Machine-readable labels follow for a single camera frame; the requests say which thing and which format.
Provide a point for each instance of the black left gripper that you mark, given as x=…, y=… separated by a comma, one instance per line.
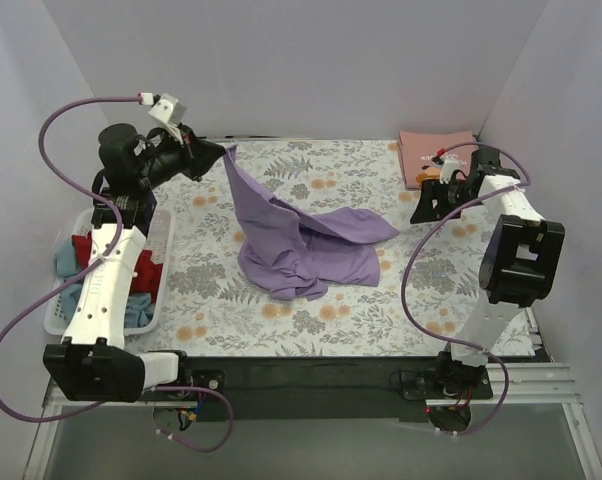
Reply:
x=192, y=153

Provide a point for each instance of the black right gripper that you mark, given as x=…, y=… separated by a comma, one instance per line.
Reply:
x=436, y=195

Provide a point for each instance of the purple t shirt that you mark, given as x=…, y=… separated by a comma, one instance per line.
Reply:
x=293, y=254

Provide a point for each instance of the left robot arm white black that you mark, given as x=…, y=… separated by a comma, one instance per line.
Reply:
x=91, y=362

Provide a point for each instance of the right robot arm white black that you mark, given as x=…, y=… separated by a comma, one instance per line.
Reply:
x=517, y=269

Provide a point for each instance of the folded pink printed t shirt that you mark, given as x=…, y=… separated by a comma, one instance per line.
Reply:
x=416, y=150

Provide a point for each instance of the floral tablecloth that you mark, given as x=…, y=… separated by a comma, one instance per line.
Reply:
x=428, y=283

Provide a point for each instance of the red t shirt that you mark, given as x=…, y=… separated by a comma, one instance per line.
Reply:
x=148, y=273

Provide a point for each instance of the blue t shirt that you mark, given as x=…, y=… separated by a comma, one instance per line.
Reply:
x=139, y=308

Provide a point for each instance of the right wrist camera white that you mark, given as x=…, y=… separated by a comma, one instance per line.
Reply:
x=449, y=165

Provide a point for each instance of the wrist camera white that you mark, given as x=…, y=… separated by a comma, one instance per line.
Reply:
x=449, y=165
x=167, y=111

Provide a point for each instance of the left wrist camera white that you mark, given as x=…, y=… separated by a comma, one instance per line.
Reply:
x=167, y=111

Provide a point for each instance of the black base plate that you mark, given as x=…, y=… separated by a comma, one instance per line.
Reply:
x=299, y=388

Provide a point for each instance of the aluminium frame rail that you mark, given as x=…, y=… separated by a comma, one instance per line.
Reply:
x=533, y=427

